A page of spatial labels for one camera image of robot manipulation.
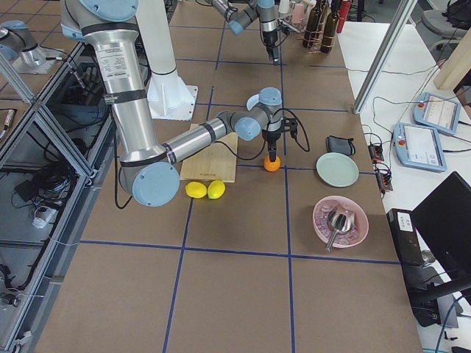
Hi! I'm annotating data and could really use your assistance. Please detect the light blue plate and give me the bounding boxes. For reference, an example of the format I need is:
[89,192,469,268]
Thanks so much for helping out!
[246,94,259,110]

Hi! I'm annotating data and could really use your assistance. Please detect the upper yellow lemon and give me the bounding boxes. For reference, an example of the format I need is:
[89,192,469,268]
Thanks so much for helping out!
[207,180,226,199]

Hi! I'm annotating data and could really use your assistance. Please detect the lower yellow lemon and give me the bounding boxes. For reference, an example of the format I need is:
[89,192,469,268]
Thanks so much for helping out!
[185,182,208,199]

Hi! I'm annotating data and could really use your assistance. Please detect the clear plastic ice cubes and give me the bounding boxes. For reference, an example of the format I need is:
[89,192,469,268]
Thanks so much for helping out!
[314,204,360,249]

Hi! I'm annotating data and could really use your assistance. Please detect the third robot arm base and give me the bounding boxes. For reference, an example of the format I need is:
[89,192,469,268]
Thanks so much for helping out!
[1,20,55,74]

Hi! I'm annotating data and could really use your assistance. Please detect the black computer monitor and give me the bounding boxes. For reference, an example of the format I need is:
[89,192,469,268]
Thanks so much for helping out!
[411,171,470,279]

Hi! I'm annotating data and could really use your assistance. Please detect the dark wine bottle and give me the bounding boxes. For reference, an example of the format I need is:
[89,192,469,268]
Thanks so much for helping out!
[302,1,328,49]
[320,0,341,54]

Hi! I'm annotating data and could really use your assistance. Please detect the wooden cutting board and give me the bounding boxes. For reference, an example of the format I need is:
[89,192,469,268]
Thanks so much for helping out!
[180,132,238,182]

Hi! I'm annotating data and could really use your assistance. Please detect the pink cup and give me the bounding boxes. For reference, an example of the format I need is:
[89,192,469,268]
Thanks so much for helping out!
[291,3,305,26]

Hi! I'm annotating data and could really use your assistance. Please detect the teach pendant tablet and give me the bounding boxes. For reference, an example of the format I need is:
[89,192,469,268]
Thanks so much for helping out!
[393,123,447,172]
[413,93,461,136]

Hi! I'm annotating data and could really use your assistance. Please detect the orange fruit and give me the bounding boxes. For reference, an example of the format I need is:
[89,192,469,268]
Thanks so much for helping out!
[263,155,281,172]

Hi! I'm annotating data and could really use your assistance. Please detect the upper teach pendant tablet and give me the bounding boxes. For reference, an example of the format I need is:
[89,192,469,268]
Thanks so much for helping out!
[413,93,461,136]

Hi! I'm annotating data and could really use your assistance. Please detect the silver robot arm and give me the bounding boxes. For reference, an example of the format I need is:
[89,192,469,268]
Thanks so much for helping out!
[205,0,294,65]
[61,1,297,207]

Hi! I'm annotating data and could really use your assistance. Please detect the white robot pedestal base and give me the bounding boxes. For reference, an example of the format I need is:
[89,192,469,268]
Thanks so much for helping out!
[136,0,198,121]

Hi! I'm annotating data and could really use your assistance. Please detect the black desktop computer box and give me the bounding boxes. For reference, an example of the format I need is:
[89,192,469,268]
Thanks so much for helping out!
[386,208,425,266]

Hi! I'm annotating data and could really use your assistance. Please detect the dark grey folded cloth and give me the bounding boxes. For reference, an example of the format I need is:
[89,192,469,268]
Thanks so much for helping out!
[326,135,356,156]

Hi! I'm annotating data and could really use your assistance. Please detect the red bottle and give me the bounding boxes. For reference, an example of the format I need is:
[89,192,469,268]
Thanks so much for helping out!
[336,0,352,34]

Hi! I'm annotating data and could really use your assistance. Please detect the aluminium frame post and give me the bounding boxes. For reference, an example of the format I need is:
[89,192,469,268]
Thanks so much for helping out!
[353,0,417,114]

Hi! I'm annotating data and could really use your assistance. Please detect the yellow lemon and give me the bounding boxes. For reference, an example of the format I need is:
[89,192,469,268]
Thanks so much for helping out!
[185,182,208,199]
[207,180,226,199]

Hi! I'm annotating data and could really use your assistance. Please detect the lower teach pendant tablet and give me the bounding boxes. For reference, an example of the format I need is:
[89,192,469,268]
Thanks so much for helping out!
[393,123,447,172]

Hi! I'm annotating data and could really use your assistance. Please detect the copper wire bottle rack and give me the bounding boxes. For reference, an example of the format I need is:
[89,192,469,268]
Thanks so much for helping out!
[279,1,340,54]

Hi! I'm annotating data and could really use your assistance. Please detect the lower dark wine bottle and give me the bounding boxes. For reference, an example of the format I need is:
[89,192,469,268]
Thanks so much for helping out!
[320,0,341,54]

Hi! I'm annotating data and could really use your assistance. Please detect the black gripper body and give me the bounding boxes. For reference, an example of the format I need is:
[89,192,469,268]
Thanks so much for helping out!
[263,110,299,146]
[261,20,294,50]

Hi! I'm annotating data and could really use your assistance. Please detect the pink bowl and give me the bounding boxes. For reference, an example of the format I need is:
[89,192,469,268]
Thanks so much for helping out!
[312,196,369,251]

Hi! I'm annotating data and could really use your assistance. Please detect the metal ice scoop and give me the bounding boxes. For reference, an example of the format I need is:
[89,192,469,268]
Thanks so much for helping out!
[325,204,355,252]

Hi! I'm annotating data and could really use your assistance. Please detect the mint green plate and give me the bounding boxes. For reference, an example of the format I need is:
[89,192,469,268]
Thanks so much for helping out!
[316,152,359,188]

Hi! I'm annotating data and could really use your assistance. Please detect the orange black electronics module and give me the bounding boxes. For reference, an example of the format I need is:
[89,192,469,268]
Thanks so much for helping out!
[368,144,384,163]

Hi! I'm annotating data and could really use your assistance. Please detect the upper dark wine bottle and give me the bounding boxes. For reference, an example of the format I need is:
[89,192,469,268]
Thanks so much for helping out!
[302,1,328,49]

